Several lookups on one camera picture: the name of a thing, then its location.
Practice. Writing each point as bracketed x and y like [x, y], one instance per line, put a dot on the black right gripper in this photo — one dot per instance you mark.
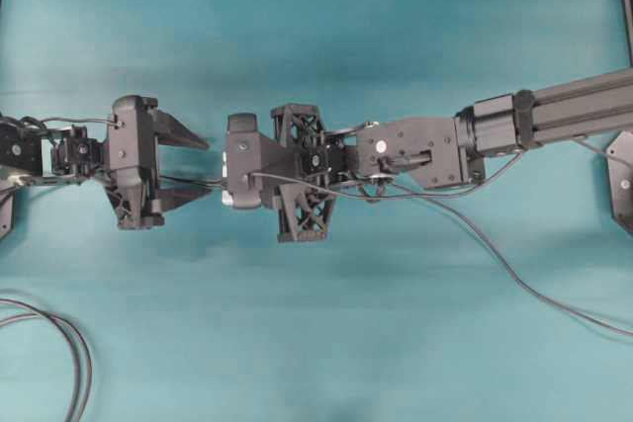
[305, 208]

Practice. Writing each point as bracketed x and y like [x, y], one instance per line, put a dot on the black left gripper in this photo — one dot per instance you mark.
[132, 205]

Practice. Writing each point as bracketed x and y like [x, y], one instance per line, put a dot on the white clamp with female connector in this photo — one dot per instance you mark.
[227, 198]

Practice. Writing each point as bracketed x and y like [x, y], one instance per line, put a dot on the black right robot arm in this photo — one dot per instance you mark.
[444, 156]

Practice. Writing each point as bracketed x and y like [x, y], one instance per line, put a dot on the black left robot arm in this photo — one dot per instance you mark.
[35, 154]

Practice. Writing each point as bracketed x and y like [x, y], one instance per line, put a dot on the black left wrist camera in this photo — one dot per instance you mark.
[131, 144]

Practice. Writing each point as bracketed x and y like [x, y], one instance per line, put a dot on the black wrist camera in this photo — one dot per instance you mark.
[131, 144]
[249, 151]

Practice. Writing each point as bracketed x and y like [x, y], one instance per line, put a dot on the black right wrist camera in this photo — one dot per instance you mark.
[249, 151]

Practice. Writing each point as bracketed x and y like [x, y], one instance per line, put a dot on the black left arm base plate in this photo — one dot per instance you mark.
[6, 211]

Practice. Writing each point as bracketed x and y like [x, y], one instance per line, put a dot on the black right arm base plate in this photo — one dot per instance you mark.
[619, 169]

